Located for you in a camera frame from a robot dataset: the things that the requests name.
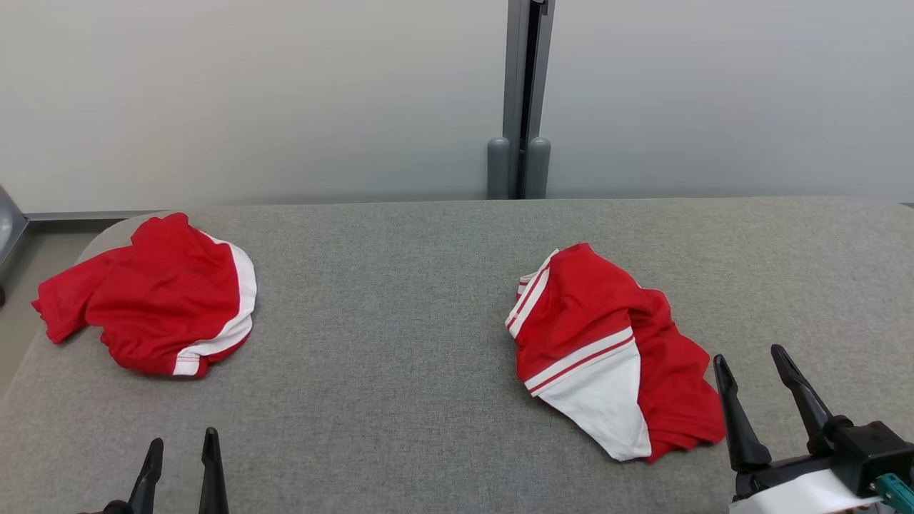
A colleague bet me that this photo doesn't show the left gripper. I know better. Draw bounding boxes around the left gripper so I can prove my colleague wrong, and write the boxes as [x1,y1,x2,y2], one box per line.
[79,427,230,514]

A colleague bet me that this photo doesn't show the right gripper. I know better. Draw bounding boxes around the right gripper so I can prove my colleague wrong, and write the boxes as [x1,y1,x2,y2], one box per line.
[713,344,914,514]

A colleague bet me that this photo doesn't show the red jersey with white trim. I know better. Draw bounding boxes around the red jersey with white trim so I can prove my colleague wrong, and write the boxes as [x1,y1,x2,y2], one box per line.
[505,243,727,464]

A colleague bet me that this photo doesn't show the red shorts with white stripe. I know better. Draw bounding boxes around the red shorts with white stripe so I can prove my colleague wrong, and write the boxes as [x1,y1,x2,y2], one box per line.
[31,212,258,378]

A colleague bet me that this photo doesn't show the shiny grey metal object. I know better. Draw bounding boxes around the shiny grey metal object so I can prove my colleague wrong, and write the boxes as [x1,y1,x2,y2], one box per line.
[0,184,29,286]

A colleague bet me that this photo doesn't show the teal cable connector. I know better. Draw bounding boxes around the teal cable connector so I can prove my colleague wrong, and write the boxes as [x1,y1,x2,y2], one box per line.
[874,473,914,514]

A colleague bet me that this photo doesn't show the grey cylindrical post foot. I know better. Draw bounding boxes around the grey cylindrical post foot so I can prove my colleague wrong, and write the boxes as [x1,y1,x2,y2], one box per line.
[487,136,511,200]
[526,136,552,200]

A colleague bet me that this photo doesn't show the grey metal partition post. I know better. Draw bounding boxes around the grey metal partition post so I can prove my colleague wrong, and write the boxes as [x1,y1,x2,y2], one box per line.
[502,0,557,200]

